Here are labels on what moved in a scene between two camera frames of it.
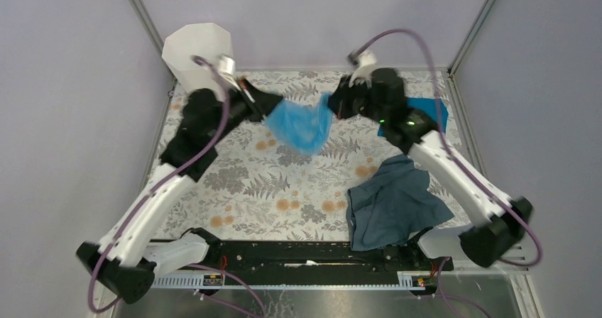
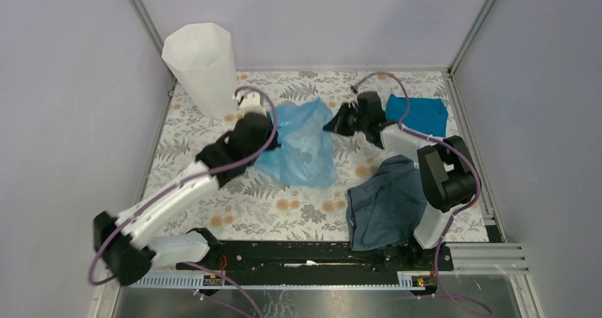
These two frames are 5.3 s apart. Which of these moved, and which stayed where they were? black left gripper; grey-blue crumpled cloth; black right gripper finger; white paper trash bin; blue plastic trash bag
Moved: blue plastic trash bag; black right gripper finger; black left gripper
Stayed: white paper trash bin; grey-blue crumpled cloth
